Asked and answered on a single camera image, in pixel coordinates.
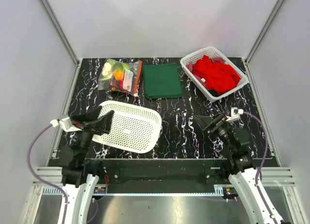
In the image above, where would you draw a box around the white basket with clothes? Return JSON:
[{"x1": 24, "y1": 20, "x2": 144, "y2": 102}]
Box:
[{"x1": 180, "y1": 46, "x2": 248, "y2": 103}]

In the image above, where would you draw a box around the green fake apple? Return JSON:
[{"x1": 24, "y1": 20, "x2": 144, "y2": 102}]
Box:
[{"x1": 122, "y1": 63, "x2": 131, "y2": 70}]

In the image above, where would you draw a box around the orange fake mango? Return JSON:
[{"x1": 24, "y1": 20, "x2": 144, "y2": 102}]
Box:
[{"x1": 114, "y1": 71, "x2": 124, "y2": 81}]

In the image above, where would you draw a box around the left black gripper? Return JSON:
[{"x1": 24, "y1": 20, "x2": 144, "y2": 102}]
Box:
[{"x1": 70, "y1": 105, "x2": 114, "y2": 160}]

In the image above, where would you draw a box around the clear zip top bag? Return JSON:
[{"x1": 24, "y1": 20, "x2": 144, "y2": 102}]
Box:
[{"x1": 98, "y1": 59, "x2": 142, "y2": 97}]

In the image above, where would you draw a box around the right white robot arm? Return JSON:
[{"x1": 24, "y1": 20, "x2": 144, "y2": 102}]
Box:
[{"x1": 194, "y1": 108, "x2": 286, "y2": 224}]

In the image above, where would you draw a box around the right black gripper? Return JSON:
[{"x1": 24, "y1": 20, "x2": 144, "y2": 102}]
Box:
[{"x1": 193, "y1": 113, "x2": 235, "y2": 152}]

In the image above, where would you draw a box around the red fake pepper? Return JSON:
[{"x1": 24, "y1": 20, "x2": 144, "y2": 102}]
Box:
[{"x1": 109, "y1": 80, "x2": 124, "y2": 91}]

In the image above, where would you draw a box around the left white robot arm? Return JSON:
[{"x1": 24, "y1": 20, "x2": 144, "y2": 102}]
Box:
[{"x1": 58, "y1": 106, "x2": 115, "y2": 224}]

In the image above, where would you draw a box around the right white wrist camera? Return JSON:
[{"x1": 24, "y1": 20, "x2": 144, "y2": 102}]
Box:
[{"x1": 226, "y1": 107, "x2": 244, "y2": 122}]

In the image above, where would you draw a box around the green folded cloth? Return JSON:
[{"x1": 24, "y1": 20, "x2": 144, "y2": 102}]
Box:
[{"x1": 142, "y1": 63, "x2": 183, "y2": 99}]

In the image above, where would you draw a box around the pink cloth in basket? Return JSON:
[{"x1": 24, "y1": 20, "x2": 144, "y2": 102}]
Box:
[{"x1": 186, "y1": 62, "x2": 205, "y2": 83}]

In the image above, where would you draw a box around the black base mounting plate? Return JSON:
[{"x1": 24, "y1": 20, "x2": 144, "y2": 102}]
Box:
[{"x1": 86, "y1": 159, "x2": 231, "y2": 194}]

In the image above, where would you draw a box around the red garment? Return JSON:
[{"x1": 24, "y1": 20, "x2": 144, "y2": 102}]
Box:
[{"x1": 192, "y1": 55, "x2": 241, "y2": 95}]

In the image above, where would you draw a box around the white perforated empty basket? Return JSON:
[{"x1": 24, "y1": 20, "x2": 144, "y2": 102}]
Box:
[{"x1": 93, "y1": 101, "x2": 162, "y2": 153}]

